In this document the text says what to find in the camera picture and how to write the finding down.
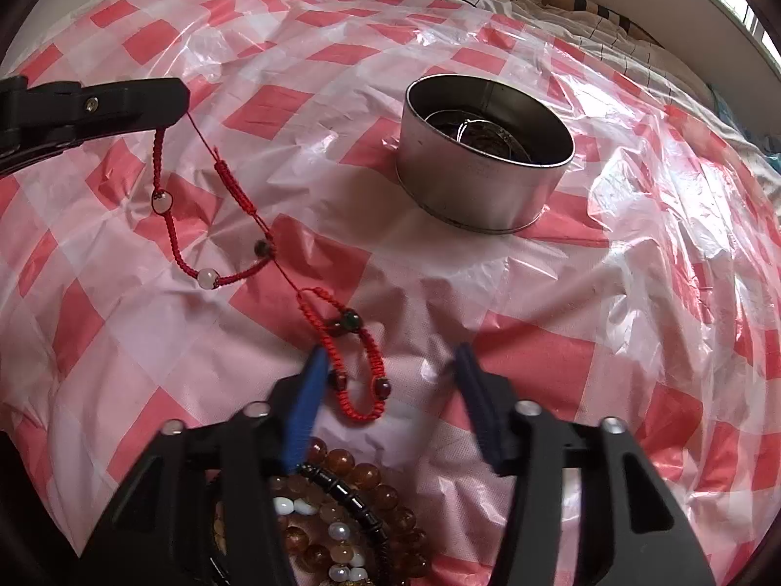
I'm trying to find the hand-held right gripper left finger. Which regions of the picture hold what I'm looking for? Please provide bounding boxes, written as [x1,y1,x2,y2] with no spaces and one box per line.
[76,345,330,586]

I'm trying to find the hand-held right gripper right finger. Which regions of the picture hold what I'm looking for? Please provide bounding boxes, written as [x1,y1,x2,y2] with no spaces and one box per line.
[454,342,718,586]

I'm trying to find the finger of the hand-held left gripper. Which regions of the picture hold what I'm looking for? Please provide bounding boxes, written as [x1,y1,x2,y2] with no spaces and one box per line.
[0,75,191,179]

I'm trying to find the pile of beaded bracelets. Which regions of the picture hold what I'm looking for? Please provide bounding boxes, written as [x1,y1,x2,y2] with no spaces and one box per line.
[204,436,435,586]

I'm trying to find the red cord bracelet dark beads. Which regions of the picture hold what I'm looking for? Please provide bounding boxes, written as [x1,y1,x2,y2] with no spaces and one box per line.
[294,286,392,422]

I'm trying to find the red cord bracelet pale beads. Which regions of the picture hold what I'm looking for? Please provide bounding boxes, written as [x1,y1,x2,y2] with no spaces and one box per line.
[149,111,306,300]

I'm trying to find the round metal tin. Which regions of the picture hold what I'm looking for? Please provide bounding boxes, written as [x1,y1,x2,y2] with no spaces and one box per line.
[395,73,576,236]

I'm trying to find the silver bangle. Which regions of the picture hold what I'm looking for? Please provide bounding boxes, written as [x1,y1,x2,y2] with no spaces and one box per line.
[430,106,532,163]

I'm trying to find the red checkered plastic sheet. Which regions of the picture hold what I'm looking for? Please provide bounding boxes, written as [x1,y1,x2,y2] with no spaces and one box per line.
[0,0,781,586]

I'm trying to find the striped pillow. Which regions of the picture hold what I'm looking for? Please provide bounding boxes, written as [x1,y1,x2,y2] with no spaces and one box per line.
[543,0,666,50]

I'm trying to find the window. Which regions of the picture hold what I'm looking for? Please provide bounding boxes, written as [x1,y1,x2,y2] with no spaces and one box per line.
[653,0,781,62]

